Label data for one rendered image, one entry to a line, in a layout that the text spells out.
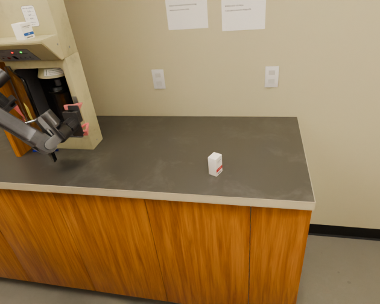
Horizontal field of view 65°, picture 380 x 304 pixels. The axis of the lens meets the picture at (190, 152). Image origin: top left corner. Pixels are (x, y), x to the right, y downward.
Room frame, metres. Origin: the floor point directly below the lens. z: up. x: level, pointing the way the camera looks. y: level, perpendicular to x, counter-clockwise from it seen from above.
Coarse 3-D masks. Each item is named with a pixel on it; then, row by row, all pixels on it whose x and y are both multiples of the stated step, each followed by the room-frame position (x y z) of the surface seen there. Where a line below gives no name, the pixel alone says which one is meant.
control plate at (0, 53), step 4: (0, 52) 1.33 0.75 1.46; (4, 52) 1.33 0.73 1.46; (8, 52) 1.32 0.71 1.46; (16, 52) 1.32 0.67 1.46; (20, 52) 1.31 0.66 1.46; (24, 52) 1.31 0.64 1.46; (28, 52) 1.31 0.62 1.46; (0, 56) 1.36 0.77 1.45; (4, 56) 1.35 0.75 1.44; (8, 56) 1.35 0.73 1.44; (16, 56) 1.34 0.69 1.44; (20, 56) 1.34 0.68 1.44; (24, 56) 1.33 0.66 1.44; (28, 56) 1.33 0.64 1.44; (32, 56) 1.33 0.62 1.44; (36, 56) 1.32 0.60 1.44; (4, 60) 1.38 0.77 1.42; (8, 60) 1.38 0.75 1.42; (12, 60) 1.38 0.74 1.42; (16, 60) 1.37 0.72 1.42
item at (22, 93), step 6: (6, 66) 1.40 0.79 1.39; (12, 72) 1.29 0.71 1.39; (12, 78) 1.35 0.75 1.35; (18, 78) 1.22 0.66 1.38; (18, 84) 1.27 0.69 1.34; (24, 84) 1.17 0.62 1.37; (18, 90) 1.33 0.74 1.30; (24, 90) 1.19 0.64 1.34; (18, 96) 1.38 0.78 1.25; (24, 96) 1.24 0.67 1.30; (24, 102) 1.30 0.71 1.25; (30, 102) 1.17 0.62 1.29; (24, 108) 1.36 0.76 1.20; (30, 108) 1.22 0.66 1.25; (36, 114) 1.17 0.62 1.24; (36, 126) 1.25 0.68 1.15; (42, 132) 1.17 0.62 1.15
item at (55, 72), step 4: (40, 68) 1.43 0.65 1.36; (44, 68) 1.42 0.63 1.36; (48, 68) 1.41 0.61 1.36; (52, 68) 1.41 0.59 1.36; (56, 68) 1.41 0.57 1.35; (60, 68) 1.42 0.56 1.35; (40, 72) 1.42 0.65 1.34; (44, 72) 1.41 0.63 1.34; (48, 72) 1.40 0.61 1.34; (52, 72) 1.40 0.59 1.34; (56, 72) 1.41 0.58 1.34; (60, 72) 1.41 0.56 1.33; (40, 76) 1.41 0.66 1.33; (44, 76) 1.40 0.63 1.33; (48, 76) 1.40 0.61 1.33; (52, 76) 1.40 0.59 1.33; (56, 76) 1.40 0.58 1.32; (60, 76) 1.40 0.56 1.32
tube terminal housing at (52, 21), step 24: (0, 0) 1.40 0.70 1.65; (24, 0) 1.37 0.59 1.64; (48, 0) 1.36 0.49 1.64; (0, 24) 1.41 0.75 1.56; (48, 24) 1.36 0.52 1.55; (72, 48) 1.42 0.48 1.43; (72, 72) 1.37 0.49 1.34; (72, 96) 1.35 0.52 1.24; (96, 120) 1.44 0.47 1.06; (72, 144) 1.38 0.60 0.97; (96, 144) 1.38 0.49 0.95
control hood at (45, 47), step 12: (36, 36) 1.35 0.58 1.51; (48, 36) 1.32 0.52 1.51; (0, 48) 1.31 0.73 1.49; (12, 48) 1.29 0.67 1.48; (24, 48) 1.28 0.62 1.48; (36, 48) 1.27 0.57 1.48; (48, 48) 1.27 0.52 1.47; (60, 48) 1.34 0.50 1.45; (0, 60) 1.39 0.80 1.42; (24, 60) 1.37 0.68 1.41; (36, 60) 1.35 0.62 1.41
